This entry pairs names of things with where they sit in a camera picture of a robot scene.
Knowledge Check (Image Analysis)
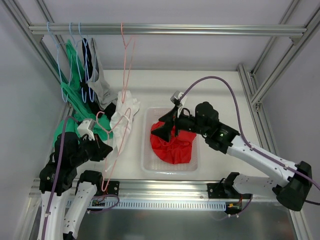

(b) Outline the red tank top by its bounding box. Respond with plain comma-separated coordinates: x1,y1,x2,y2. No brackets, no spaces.
149,128,196,165

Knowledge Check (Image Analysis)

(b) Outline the pink hanger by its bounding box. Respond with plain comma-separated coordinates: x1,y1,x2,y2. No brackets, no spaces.
96,107,133,192
120,22,136,103

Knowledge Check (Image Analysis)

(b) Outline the white tank top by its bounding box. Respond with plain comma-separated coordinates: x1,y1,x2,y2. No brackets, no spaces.
110,90,141,157

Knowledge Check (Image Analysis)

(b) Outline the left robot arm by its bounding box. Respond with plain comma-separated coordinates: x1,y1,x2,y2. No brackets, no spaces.
37,132,113,240

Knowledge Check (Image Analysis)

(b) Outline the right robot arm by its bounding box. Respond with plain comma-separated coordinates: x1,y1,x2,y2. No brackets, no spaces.
150,101,313,212

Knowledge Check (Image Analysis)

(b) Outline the green tank top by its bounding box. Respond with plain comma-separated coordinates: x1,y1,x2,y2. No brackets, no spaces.
61,40,113,141

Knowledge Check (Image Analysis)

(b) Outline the light blue hanger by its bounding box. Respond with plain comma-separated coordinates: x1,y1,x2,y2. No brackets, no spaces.
46,21,69,103
69,22,87,103
78,23,95,103

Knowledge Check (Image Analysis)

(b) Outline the grey tank top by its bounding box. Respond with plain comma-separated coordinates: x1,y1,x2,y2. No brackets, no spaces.
87,37,118,110

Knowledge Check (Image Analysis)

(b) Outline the black tank top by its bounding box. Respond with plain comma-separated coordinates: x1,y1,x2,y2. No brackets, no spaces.
82,38,118,120

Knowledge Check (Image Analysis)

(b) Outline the white plastic basket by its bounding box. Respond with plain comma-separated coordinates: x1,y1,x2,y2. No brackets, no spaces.
141,107,200,175

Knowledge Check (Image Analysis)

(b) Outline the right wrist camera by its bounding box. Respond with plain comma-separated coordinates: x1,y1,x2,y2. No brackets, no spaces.
170,91,187,117

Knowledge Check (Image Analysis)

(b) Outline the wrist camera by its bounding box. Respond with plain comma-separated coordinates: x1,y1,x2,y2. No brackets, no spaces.
170,91,187,117
77,118,96,141

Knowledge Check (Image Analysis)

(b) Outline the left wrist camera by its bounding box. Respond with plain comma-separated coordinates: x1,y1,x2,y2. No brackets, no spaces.
77,118,96,141

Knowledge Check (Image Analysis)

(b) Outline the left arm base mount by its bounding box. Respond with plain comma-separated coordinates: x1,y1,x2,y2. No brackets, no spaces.
102,179,120,196

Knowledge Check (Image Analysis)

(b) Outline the front aluminium rail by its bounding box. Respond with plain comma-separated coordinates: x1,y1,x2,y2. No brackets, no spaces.
28,177,300,202

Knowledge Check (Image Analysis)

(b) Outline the slotted cable duct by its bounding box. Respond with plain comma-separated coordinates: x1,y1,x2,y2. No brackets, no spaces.
64,197,227,211

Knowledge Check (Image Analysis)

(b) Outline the right aluminium frame post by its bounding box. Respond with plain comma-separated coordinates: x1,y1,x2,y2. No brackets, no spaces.
237,4,320,154

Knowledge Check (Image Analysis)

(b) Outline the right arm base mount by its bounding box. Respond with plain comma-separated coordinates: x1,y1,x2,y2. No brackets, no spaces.
206,172,252,200

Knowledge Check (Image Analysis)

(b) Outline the aluminium hanging rail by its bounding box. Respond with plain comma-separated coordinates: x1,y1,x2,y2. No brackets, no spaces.
30,23,307,37

